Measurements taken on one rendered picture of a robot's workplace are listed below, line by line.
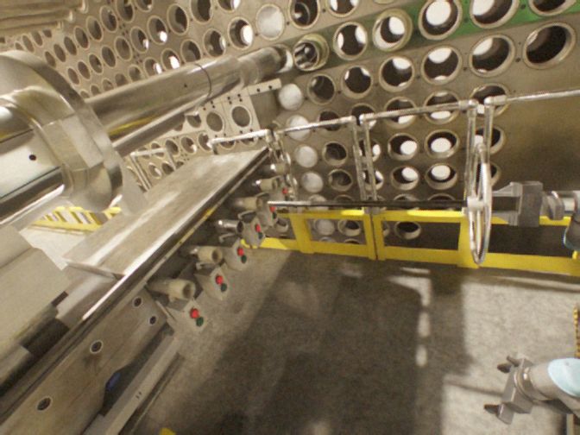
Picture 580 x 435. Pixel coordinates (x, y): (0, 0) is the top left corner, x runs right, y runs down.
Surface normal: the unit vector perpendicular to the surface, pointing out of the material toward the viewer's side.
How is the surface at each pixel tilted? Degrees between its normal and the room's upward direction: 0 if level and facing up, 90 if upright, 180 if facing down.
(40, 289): 90
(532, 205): 70
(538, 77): 90
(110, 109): 64
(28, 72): 90
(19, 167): 90
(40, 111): 56
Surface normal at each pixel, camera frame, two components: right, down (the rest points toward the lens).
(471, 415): -0.29, -0.81
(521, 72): -0.42, 0.58
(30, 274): 0.86, 0.01
